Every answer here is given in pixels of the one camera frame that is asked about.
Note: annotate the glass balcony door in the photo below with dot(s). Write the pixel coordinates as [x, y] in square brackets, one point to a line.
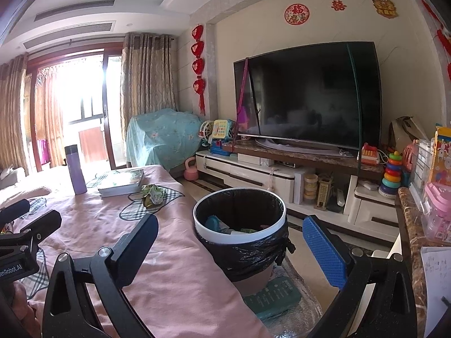
[84, 95]

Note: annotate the ceiling air vent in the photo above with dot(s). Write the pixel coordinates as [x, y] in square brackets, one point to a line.
[68, 35]
[74, 10]

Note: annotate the beige patterned curtain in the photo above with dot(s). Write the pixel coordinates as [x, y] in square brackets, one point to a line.
[12, 119]
[148, 74]

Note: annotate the black plastic bin bag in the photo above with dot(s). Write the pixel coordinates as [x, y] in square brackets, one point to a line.
[246, 258]

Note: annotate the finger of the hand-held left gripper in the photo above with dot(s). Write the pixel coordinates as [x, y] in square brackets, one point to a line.
[14, 211]
[42, 223]

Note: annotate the teal floral cover cloth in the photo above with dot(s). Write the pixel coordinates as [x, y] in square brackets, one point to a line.
[158, 141]

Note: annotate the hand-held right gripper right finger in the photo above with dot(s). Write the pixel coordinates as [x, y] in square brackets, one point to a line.
[322, 250]

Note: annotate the pink plastic toy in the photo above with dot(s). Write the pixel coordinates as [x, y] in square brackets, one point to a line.
[408, 158]

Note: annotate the red character wall sticker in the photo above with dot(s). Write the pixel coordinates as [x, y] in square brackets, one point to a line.
[339, 5]

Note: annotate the blue toy cash register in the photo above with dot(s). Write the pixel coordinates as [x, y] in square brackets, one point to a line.
[220, 148]

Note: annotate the red paper garland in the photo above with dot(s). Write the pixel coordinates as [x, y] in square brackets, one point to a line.
[444, 42]

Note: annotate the pink kettlebell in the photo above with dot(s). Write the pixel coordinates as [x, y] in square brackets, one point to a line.
[191, 172]

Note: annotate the black set-top box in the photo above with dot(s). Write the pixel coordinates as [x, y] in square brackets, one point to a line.
[285, 164]

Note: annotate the white round trash bin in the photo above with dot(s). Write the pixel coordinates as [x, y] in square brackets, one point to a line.
[239, 240]

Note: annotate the clear drawer organizer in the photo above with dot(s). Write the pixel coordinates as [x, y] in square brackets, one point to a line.
[422, 165]

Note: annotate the green cover book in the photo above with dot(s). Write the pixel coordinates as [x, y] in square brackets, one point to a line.
[123, 176]

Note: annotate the crumpled green foil wrapper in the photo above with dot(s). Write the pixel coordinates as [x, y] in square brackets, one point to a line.
[153, 195]

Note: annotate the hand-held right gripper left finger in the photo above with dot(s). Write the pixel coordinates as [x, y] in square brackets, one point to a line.
[141, 246]

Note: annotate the round red wall sticker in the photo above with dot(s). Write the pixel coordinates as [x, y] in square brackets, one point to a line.
[297, 14]

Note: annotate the brown marble side counter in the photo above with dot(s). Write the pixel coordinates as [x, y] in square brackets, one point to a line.
[410, 239]

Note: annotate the wooden balcony board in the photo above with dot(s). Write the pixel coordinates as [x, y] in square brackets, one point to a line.
[93, 145]

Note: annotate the red knot wall hanging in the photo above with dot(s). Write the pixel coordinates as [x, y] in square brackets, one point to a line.
[198, 67]

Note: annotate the large black television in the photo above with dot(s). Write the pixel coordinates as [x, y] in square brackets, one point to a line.
[310, 91]

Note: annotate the yellow picture book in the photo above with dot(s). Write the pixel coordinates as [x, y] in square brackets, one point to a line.
[442, 158]

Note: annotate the purple drinking bottle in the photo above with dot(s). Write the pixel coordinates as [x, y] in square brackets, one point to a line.
[76, 172]

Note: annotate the cartoon wall sticker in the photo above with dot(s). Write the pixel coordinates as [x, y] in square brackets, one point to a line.
[385, 5]

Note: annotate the white flat box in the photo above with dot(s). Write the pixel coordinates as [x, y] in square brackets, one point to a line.
[253, 160]

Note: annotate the yellow teal toy phone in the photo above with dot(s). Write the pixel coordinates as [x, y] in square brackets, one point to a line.
[221, 130]

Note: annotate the white toy fan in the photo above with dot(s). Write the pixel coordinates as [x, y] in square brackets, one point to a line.
[206, 131]

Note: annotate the white handwritten paper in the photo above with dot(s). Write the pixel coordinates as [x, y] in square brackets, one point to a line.
[437, 288]

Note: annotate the teal plastic packet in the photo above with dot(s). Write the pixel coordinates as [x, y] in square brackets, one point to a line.
[214, 224]

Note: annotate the brown paper bag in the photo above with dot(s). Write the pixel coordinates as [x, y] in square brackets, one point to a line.
[405, 132]

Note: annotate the red toy telephone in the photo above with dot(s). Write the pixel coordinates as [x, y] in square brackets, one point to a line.
[369, 155]

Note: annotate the white TV cabinet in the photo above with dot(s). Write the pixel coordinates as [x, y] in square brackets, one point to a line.
[246, 179]

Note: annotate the grey sofa cushion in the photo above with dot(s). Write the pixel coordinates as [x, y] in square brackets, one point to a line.
[12, 177]

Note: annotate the white thick book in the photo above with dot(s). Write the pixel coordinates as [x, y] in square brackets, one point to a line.
[118, 190]

